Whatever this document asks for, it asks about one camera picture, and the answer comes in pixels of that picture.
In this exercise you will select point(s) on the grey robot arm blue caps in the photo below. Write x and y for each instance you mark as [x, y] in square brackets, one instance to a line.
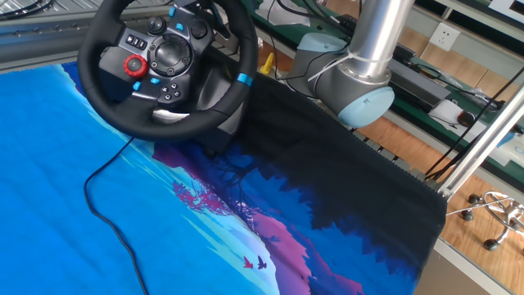
[368, 41]

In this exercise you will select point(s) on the black computer mouse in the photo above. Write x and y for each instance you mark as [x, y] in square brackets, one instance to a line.
[465, 119]

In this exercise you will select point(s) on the chrome office chair base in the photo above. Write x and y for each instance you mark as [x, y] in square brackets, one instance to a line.
[499, 213]

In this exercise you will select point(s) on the white wall socket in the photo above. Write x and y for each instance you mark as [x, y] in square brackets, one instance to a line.
[445, 37]

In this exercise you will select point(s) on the aluminium frame post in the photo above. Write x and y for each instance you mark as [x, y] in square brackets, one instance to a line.
[483, 143]

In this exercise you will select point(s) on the small blue object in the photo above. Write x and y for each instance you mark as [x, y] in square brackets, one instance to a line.
[505, 139]

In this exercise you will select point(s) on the black racing steering wheel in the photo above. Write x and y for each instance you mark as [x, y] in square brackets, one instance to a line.
[94, 94]

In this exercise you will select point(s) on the yellow plastic piece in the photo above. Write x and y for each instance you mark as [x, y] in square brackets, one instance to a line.
[267, 65]

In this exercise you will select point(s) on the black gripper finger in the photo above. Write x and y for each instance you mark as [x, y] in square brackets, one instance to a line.
[219, 22]

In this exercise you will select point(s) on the blue landscape print cloth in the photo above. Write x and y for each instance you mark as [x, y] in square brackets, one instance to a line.
[61, 184]

